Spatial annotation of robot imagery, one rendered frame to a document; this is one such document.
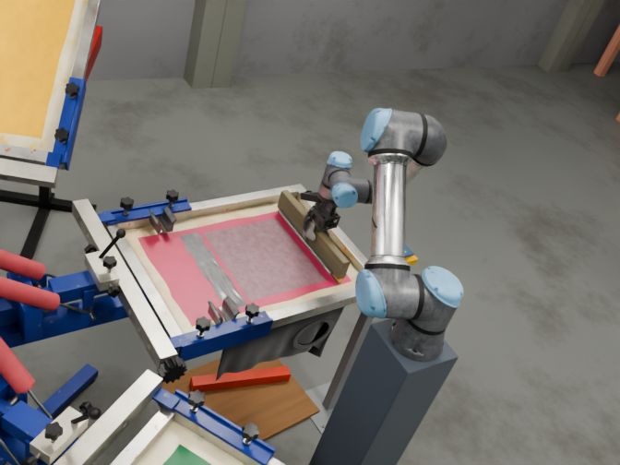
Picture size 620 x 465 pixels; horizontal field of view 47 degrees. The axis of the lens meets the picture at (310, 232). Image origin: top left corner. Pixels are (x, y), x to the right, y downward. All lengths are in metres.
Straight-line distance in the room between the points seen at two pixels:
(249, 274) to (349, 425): 0.58
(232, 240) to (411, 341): 0.83
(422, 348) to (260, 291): 0.63
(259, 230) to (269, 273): 0.22
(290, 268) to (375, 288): 0.71
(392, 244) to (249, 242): 0.80
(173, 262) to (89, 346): 1.08
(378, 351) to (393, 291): 0.26
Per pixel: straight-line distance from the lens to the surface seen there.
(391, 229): 1.78
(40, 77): 2.53
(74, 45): 2.58
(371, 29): 6.01
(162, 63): 5.24
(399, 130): 1.82
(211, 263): 2.32
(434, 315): 1.81
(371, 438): 2.10
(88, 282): 2.10
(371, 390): 2.03
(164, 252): 2.34
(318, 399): 3.29
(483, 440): 3.50
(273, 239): 2.49
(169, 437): 1.89
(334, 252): 2.35
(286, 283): 2.33
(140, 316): 2.02
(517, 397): 3.77
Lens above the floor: 2.52
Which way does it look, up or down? 38 degrees down
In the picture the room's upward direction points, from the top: 18 degrees clockwise
